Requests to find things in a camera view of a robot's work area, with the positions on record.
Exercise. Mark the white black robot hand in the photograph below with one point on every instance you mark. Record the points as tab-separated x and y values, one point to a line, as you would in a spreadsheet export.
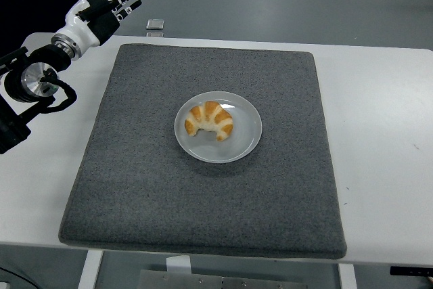
84	28

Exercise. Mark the golden croissant bread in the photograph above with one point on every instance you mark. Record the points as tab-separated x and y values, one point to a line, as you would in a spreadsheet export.
213	116

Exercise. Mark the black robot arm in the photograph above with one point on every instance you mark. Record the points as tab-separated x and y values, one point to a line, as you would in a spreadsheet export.
13	130

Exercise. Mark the grey round plate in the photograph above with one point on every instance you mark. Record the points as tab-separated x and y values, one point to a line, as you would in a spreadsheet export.
236	147

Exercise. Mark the grey metal plate with screws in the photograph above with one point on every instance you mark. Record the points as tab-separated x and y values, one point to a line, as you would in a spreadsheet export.
220	282

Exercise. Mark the silver square floor box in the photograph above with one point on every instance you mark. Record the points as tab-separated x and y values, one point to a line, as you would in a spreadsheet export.
155	24

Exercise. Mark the grey felt mat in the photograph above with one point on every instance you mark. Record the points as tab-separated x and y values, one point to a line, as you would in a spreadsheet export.
203	201

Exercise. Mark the white table leg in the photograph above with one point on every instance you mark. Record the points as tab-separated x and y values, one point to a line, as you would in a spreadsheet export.
347	277
89	270

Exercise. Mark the black table control bar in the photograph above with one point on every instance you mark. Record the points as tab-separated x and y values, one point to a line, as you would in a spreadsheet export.
411	270

